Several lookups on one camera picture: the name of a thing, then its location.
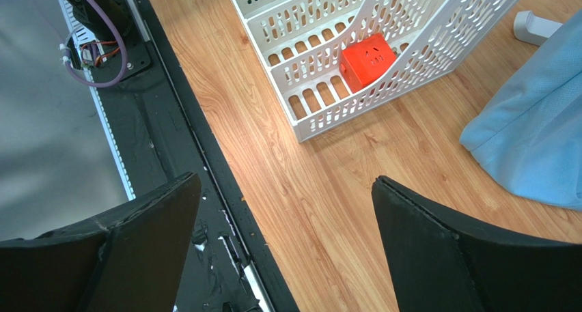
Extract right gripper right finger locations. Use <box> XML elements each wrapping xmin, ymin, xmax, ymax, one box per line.
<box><xmin>372</xmin><ymin>176</ymin><xmax>581</xmax><ymax>311</ymax></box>

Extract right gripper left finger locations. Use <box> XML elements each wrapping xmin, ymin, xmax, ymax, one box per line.
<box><xmin>1</xmin><ymin>172</ymin><xmax>202</xmax><ymax>311</ymax></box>

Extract light blue shorts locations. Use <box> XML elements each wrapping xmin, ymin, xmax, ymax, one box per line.
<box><xmin>460</xmin><ymin>13</ymin><xmax>581</xmax><ymax>210</ymax></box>

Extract red cube socket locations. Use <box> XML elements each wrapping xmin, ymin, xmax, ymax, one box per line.
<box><xmin>339</xmin><ymin>33</ymin><xmax>397</xmax><ymax>94</ymax></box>

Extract white file organizer rack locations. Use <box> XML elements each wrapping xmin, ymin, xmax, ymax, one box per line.
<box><xmin>231</xmin><ymin>0</ymin><xmax>519</xmax><ymax>142</ymax></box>

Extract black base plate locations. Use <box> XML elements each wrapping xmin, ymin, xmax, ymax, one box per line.
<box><xmin>98</xmin><ymin>0</ymin><xmax>298</xmax><ymax>311</ymax></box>

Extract metal clothes rail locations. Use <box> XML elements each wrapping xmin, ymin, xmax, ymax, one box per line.
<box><xmin>513</xmin><ymin>10</ymin><xmax>562</xmax><ymax>46</ymax></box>

